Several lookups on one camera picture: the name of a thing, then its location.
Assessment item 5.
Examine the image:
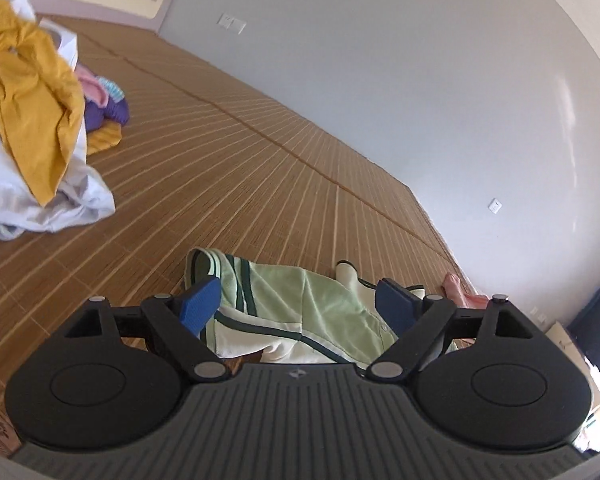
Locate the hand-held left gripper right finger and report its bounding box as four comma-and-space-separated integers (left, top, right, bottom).
366, 278, 529, 382

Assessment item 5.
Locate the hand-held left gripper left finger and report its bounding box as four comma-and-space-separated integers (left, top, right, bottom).
64, 276, 229, 383

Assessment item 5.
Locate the yellow striped cloth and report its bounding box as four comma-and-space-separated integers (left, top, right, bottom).
86, 122, 123, 156

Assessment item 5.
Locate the small pink garment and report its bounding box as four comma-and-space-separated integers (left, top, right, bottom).
77, 62, 106, 106

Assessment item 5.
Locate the deep purple garment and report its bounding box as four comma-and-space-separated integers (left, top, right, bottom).
82, 97, 131, 133

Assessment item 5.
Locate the teal striped cloth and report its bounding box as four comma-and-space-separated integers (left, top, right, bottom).
97, 77, 126, 101

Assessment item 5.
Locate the white shirt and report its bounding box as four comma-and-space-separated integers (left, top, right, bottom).
0, 125, 117, 241

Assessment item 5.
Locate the white garment with navy trim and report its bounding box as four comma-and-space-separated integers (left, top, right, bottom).
0, 0, 78, 68

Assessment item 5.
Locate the white wall switch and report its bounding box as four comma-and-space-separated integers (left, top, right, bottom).
217, 12, 247, 35

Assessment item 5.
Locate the cream and green jacket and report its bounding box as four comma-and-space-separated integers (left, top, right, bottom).
182, 247, 428, 366

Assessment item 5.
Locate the folded pink garment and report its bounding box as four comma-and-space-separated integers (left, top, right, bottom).
442, 272, 491, 311

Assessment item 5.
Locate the cardboard box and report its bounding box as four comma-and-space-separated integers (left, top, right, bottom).
545, 320, 600, 411

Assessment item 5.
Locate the yellow garment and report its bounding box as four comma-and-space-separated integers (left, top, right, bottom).
0, 0, 86, 208

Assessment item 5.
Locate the bamboo bed mat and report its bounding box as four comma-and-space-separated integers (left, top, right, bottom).
0, 12, 476, 456

